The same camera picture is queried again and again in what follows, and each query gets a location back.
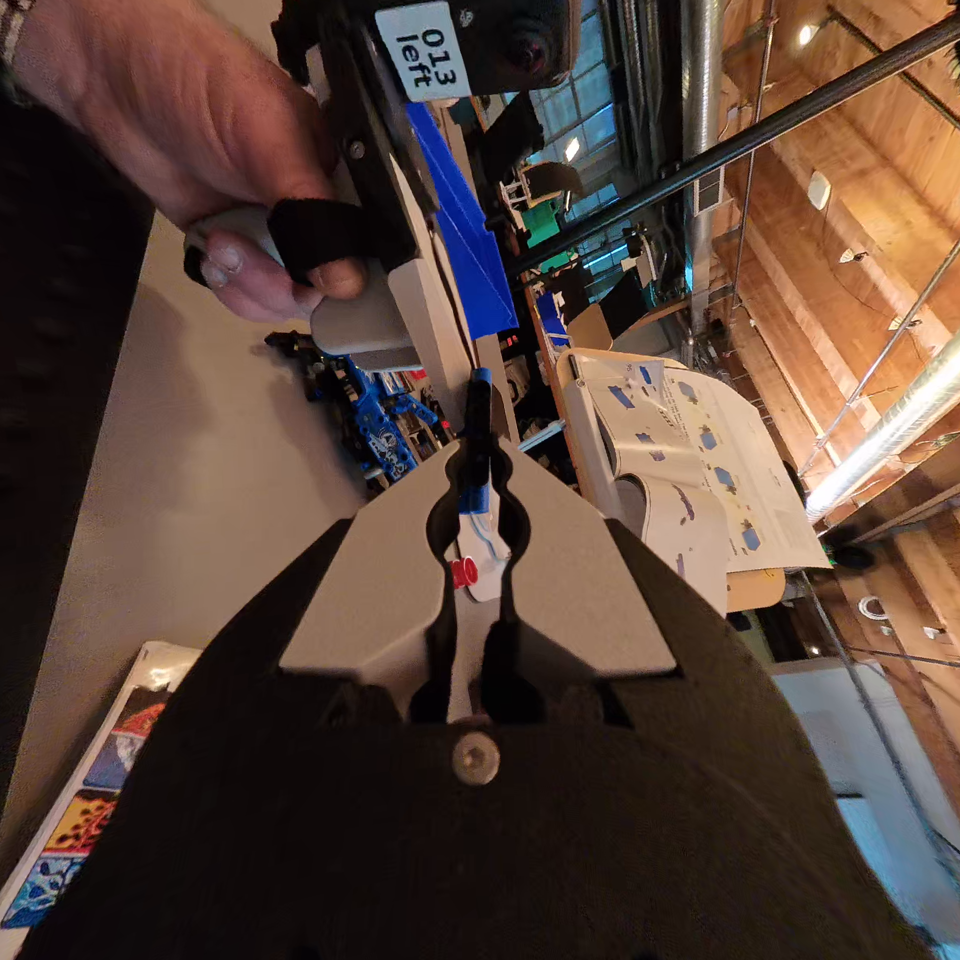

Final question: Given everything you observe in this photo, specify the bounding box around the large printed instruction sheet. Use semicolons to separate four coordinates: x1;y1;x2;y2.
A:
660;367;832;575

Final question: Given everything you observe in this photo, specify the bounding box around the white book stand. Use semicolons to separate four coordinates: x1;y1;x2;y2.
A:
453;346;789;612

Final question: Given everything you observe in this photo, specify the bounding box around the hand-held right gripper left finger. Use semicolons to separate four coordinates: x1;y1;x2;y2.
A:
279;441;464;725

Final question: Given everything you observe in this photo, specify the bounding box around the blue storage bin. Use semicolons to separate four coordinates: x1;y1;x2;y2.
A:
405;101;520;340

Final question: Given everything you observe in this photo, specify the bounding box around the grey desk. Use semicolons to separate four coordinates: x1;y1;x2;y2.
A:
0;213;526;886

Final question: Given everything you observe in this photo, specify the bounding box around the green storage bin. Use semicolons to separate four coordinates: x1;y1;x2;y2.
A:
521;202;571;249

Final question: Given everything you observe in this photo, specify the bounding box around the black support pole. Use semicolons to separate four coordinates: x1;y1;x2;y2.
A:
506;11;960;279

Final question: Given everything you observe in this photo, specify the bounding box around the person's left forearm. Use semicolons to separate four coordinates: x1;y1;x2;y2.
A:
0;0;39;106

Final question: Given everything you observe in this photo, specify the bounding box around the blue printed curved panel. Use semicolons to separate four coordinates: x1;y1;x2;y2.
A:
456;366;498;519

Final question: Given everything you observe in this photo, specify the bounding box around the person's left hand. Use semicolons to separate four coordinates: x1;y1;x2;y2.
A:
15;0;369;324

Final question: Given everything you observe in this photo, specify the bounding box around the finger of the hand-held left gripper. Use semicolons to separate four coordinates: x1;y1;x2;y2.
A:
386;246;477;415
387;154;479;363

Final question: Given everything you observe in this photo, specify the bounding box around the colourful sticker sheet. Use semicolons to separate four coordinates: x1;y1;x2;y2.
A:
0;641;202;935

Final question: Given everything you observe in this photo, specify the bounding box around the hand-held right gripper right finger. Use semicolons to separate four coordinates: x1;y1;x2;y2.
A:
482;441;678;723

